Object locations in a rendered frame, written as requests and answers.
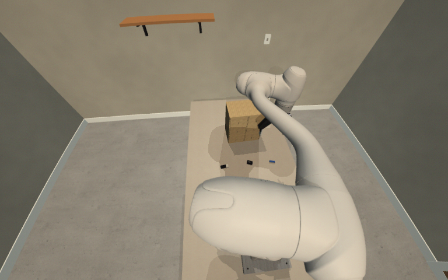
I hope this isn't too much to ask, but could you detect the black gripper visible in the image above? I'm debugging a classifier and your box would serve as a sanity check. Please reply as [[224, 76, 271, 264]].
[[258, 118, 272, 137]]

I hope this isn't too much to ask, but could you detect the small wooden chest of drawers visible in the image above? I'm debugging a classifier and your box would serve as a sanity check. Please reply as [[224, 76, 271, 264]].
[[225, 100, 262, 143]]

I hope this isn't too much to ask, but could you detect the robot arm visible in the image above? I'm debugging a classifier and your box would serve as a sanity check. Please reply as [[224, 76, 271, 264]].
[[189, 66, 366, 280]]

